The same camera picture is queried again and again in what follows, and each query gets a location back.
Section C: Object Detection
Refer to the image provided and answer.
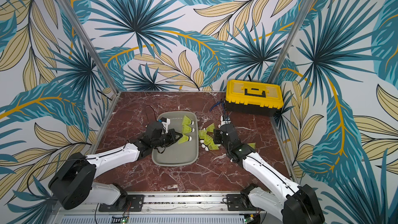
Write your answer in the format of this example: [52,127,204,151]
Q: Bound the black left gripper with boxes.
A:
[153,129,184,148]

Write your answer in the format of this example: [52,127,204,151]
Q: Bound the green shuttlecock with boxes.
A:
[201,135,214,148]
[204,142,219,151]
[181,124,195,134]
[248,143,256,149]
[182,115,195,125]
[205,123,216,133]
[178,134,192,144]
[198,129,207,144]

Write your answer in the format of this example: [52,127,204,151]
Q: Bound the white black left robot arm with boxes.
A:
[48,121,186,211]

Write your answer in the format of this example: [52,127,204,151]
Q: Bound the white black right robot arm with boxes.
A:
[214,122,325,224]

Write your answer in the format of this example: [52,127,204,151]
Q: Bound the grey plastic tray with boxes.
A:
[152,111,199,167]

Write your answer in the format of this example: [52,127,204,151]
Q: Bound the yellow black toolbox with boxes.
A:
[225,80,284,117]

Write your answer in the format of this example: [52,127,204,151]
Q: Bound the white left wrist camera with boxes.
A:
[158,117,171,133]

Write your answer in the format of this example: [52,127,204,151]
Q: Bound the blue handled pliers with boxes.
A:
[209,99,227,116]

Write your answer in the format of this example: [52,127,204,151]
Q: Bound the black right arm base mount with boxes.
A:
[222,183,263,211]

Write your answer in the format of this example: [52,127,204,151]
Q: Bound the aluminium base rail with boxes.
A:
[48,191,281,224]

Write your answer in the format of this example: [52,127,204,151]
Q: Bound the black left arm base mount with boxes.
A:
[99,184,145,212]

